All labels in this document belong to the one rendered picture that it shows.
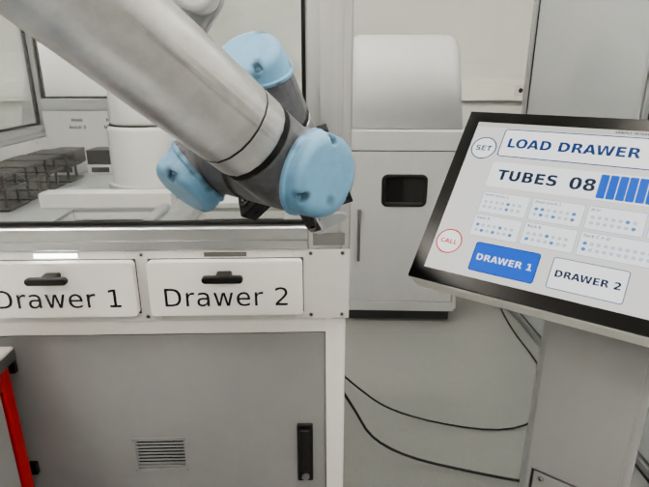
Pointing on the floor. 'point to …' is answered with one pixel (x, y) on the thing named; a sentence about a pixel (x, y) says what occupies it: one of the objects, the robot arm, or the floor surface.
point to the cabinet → (181, 402)
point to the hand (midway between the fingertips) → (317, 227)
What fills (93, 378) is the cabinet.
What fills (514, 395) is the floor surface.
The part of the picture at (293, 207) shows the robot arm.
